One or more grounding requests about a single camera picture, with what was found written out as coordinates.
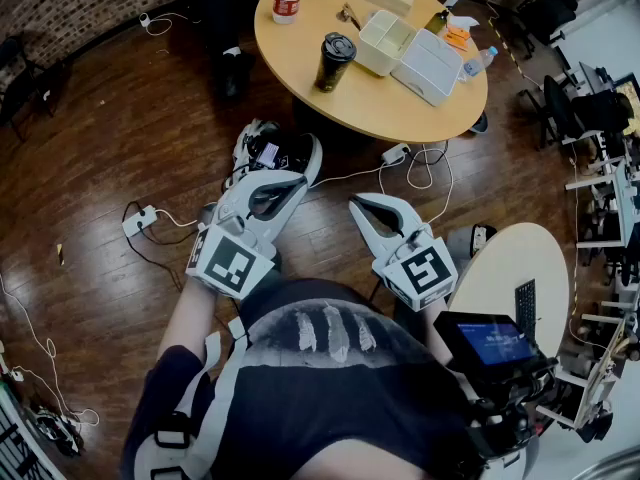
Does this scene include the person's left forearm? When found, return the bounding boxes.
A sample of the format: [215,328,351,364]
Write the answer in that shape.
[157,267,224,364]

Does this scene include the black chest-mounted monitor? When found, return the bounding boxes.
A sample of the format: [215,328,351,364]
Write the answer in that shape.
[432,310,541,369]

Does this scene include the white desk frame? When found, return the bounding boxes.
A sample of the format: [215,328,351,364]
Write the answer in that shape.
[564,157,640,289]

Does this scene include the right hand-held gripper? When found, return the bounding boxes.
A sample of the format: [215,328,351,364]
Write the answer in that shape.
[348,192,459,312]

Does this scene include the white divided container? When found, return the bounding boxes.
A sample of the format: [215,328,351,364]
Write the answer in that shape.
[358,9,419,78]

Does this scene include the wooden board stand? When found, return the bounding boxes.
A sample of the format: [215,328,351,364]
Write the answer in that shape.
[539,312,640,444]

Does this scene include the pile of chargers and cables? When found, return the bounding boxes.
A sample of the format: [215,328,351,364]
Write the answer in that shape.
[29,402,84,457]

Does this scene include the white power cable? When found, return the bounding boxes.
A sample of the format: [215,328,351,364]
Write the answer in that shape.
[309,145,455,229]

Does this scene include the person's black t-shirt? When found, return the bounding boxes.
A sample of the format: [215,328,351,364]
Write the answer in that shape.
[119,277,481,480]

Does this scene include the black keyboard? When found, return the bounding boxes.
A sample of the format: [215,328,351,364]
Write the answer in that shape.
[514,278,539,343]

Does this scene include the black travel coffee cup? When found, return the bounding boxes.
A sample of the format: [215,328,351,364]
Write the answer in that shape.
[314,50,351,94]

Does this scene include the white power strip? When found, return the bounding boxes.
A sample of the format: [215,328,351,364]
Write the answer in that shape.
[122,205,159,238]
[382,142,412,165]

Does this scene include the black office chair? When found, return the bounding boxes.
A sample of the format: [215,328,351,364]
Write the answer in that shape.
[517,0,580,60]
[542,75,636,149]

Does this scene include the person's right forearm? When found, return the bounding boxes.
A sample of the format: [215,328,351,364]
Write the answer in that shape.
[414,297,454,369]

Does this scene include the black folding chair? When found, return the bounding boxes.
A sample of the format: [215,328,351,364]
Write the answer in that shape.
[0,35,66,142]

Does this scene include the black metal rack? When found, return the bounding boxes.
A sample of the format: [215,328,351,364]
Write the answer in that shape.
[0,382,66,480]

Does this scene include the clear water bottle blue cap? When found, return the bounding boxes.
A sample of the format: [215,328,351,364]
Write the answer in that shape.
[457,45,500,84]

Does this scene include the brown metal clip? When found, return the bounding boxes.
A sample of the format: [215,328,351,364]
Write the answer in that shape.
[337,1,362,32]

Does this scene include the black and white small pouch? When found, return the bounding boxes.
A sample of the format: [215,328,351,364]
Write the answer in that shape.
[472,223,499,250]

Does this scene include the dark olive pump bottle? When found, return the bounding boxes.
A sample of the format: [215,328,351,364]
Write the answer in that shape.
[424,9,451,37]

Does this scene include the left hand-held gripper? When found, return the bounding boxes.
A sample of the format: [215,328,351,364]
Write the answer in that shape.
[185,168,309,300]

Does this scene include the white container lid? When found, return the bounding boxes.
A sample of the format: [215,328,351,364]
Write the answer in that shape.
[389,27,465,108]

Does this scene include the white harness straps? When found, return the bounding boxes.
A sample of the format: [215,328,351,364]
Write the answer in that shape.
[132,317,251,480]

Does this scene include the white wall charger with cable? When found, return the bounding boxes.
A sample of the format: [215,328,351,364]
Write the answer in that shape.
[138,11,201,37]

